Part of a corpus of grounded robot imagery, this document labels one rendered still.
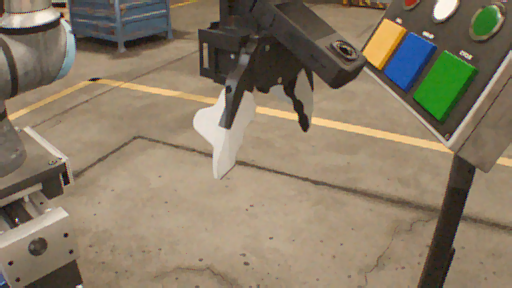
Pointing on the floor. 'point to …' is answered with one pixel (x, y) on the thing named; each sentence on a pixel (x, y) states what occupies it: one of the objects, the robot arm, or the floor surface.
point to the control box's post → (455, 203)
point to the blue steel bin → (119, 19)
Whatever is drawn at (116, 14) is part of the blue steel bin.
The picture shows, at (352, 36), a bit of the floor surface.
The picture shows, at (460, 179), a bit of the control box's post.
